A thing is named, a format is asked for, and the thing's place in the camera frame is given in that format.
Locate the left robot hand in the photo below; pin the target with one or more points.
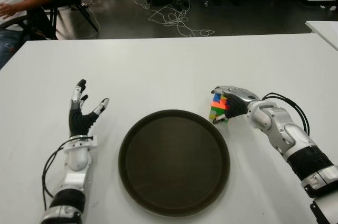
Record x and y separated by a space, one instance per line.
78 125

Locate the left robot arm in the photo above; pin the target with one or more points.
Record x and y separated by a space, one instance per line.
78 155

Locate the dark brown round plate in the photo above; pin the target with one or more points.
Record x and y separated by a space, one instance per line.
174 163

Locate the neighbouring white table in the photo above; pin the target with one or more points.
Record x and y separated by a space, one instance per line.
326 33

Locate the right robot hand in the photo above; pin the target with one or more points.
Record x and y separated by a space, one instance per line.
239 101

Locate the multicoloured Rubik's cube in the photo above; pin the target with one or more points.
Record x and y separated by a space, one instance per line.
217 105

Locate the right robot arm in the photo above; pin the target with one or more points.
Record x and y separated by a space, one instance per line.
290 134

